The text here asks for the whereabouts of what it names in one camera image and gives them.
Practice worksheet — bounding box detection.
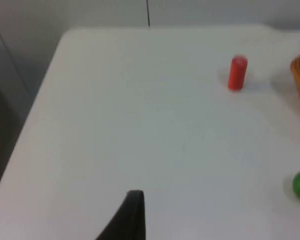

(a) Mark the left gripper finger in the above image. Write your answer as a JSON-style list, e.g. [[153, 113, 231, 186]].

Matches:
[[94, 190, 147, 240]]

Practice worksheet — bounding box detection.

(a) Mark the red cylinder block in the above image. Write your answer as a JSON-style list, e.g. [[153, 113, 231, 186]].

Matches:
[[227, 56, 249, 91]]

